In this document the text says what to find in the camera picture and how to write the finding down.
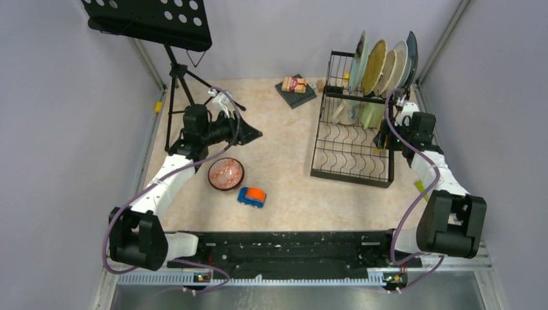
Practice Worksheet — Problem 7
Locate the cream floral ceramic plate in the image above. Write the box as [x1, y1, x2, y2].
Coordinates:
[373, 50, 397, 96]

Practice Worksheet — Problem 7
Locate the beige mug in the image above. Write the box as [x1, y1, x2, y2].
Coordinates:
[332, 99, 361, 125]

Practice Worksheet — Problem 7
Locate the yellow bowl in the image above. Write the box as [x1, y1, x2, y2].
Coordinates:
[374, 130, 389, 152]

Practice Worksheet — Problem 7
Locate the green card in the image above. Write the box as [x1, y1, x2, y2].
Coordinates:
[414, 180, 429, 202]

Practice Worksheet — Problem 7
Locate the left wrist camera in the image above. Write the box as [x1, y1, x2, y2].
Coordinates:
[208, 88, 234, 118]

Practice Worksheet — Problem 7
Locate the teal square plate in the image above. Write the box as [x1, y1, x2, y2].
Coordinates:
[399, 31, 419, 94]

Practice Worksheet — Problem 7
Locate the black wire dish rack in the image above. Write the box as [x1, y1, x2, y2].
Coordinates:
[310, 51, 395, 188]

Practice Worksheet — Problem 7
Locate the red patterned brown bowl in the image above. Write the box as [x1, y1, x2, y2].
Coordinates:
[207, 158, 245, 191]

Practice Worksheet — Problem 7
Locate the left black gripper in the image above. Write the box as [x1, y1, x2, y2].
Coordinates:
[202, 110, 262, 146]

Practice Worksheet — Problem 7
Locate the blue orange toy car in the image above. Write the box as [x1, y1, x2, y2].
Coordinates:
[237, 187, 267, 209]

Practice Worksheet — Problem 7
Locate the black music stand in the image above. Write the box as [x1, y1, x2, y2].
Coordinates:
[83, 1, 245, 152]

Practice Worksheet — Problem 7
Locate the yellow-rimmed patterned plate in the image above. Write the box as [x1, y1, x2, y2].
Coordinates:
[361, 39, 387, 96]

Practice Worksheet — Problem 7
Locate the wooden blocks stack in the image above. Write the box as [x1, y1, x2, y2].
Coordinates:
[281, 76, 308, 94]

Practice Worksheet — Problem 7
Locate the light green round plate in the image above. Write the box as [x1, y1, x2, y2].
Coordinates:
[348, 31, 370, 93]

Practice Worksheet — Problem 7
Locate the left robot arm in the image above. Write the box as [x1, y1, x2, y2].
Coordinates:
[103, 105, 263, 271]

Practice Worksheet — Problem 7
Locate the light green mug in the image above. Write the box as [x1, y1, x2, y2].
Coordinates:
[360, 102, 385, 130]

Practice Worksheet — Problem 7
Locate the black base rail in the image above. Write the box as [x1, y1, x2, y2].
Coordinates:
[102, 230, 493, 293]

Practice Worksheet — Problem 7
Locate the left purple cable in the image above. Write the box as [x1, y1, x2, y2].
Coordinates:
[101, 87, 243, 296]

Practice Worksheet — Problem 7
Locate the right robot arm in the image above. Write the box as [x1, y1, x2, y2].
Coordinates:
[389, 112, 487, 258]

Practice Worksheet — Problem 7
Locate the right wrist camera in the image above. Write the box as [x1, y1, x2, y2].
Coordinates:
[394, 99, 420, 127]

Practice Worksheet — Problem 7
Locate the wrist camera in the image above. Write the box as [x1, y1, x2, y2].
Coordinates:
[394, 99, 420, 127]
[208, 88, 234, 118]

